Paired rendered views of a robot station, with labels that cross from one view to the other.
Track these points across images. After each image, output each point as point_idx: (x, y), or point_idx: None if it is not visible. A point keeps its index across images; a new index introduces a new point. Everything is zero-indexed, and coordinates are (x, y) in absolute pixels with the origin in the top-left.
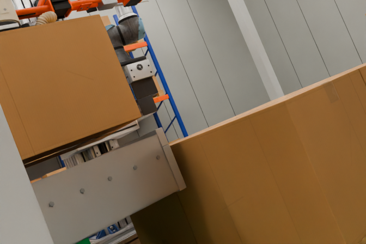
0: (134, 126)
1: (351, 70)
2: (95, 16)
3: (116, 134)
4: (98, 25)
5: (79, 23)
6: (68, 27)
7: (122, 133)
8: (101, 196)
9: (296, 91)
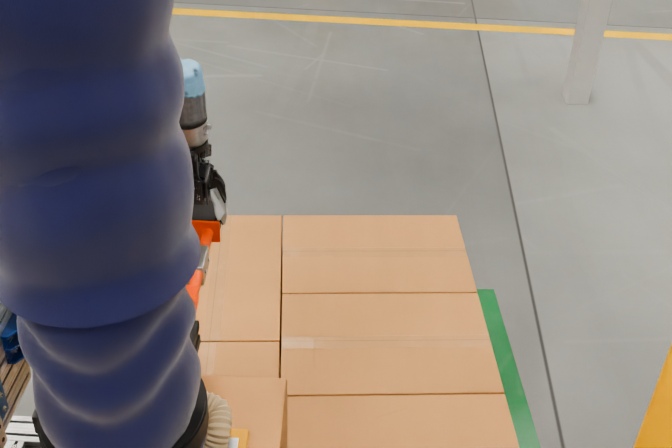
0: (27, 379)
1: (459, 356)
2: (286, 389)
3: (9, 418)
4: (286, 403)
5: (283, 424)
6: (281, 447)
7: (16, 407)
8: None
9: (323, 312)
